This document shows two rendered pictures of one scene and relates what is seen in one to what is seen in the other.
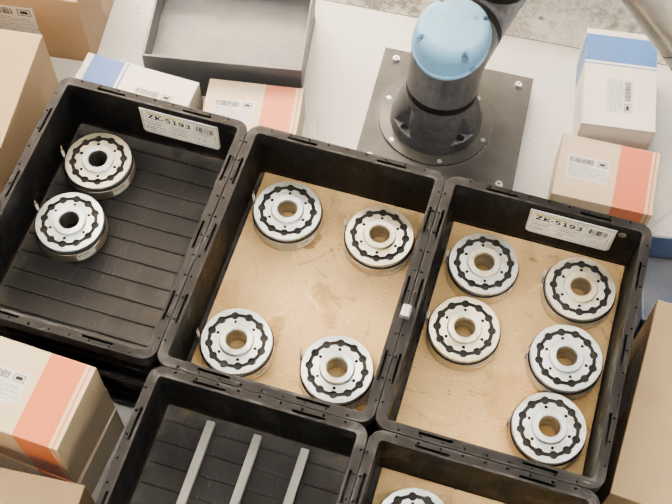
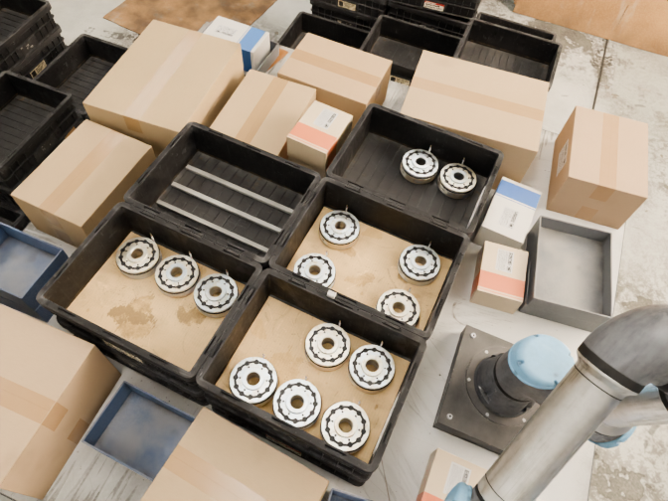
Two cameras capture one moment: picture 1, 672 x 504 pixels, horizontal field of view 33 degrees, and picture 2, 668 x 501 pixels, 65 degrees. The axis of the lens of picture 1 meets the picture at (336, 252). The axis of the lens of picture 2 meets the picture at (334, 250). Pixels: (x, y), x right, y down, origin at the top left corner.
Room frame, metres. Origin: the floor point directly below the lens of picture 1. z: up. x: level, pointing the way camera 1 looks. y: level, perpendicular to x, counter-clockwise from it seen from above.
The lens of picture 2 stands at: (0.69, -0.62, 1.98)
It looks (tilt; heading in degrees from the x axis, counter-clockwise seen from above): 59 degrees down; 94
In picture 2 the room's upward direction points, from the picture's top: 6 degrees clockwise
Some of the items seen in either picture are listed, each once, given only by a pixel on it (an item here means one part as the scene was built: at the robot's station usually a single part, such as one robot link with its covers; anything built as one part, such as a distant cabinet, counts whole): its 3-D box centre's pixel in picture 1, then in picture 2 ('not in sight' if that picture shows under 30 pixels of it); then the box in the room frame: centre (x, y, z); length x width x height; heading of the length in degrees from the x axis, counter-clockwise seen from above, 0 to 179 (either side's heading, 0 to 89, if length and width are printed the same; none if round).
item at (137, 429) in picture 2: not in sight; (144, 433); (0.29, -0.42, 0.74); 0.20 x 0.15 x 0.07; 164
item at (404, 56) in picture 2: not in sight; (405, 76); (0.78, 1.39, 0.31); 0.40 x 0.30 x 0.34; 167
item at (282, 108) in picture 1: (252, 125); (499, 276); (1.09, 0.14, 0.74); 0.16 x 0.12 x 0.07; 83
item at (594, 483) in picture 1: (518, 325); (314, 362); (0.64, -0.25, 0.92); 0.40 x 0.30 x 0.02; 164
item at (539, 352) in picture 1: (566, 358); (296, 403); (0.62, -0.32, 0.86); 0.10 x 0.10 x 0.01
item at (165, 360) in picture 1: (307, 267); (371, 252); (0.73, 0.04, 0.92); 0.40 x 0.30 x 0.02; 164
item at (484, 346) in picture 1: (464, 329); (327, 344); (0.66, -0.18, 0.86); 0.10 x 0.10 x 0.01
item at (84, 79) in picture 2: not in sight; (96, 103); (-0.51, 0.91, 0.31); 0.40 x 0.30 x 0.34; 77
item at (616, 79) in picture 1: (614, 94); not in sight; (1.16, -0.47, 0.74); 0.20 x 0.12 x 0.09; 172
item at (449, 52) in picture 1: (450, 50); (536, 368); (1.11, -0.17, 0.91); 0.13 x 0.12 x 0.14; 153
